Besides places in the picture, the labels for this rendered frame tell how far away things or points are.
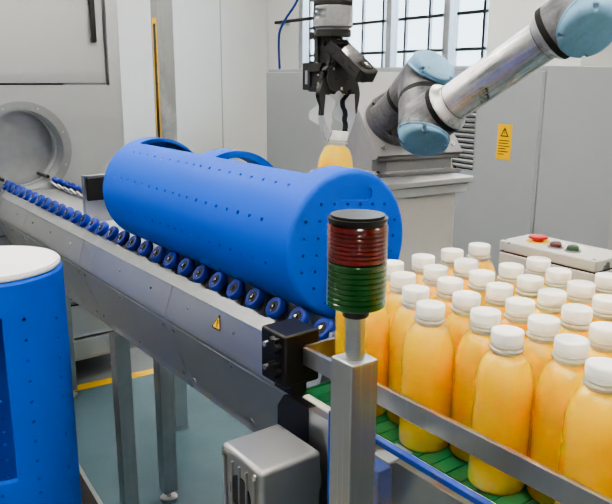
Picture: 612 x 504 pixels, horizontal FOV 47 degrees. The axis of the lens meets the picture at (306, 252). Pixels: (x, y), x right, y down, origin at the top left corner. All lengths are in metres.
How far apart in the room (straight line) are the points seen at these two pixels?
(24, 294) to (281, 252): 0.50
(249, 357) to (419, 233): 0.62
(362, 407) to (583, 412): 0.23
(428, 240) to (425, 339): 0.92
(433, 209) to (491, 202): 1.25
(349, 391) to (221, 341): 0.77
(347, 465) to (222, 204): 0.75
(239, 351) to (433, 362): 0.60
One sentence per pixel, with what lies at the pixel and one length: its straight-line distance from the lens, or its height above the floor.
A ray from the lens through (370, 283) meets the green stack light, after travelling 0.72.
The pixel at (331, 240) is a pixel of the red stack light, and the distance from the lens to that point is 0.73.
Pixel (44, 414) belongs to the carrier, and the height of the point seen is 0.74.
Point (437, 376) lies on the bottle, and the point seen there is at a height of 1.01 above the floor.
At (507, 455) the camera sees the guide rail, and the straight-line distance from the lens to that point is 0.88.
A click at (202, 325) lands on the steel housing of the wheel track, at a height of 0.86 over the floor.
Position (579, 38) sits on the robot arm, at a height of 1.47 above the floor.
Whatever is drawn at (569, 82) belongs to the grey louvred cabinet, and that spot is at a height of 1.38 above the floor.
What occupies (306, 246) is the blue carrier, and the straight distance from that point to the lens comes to 1.26.
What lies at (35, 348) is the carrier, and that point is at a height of 0.88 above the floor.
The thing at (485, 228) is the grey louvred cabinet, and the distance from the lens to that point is 3.11.
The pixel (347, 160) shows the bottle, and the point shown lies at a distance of 1.39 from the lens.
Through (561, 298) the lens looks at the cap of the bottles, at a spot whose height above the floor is 1.10.
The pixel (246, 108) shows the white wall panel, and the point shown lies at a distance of 7.02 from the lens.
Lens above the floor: 1.40
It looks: 14 degrees down
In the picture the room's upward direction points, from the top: straight up
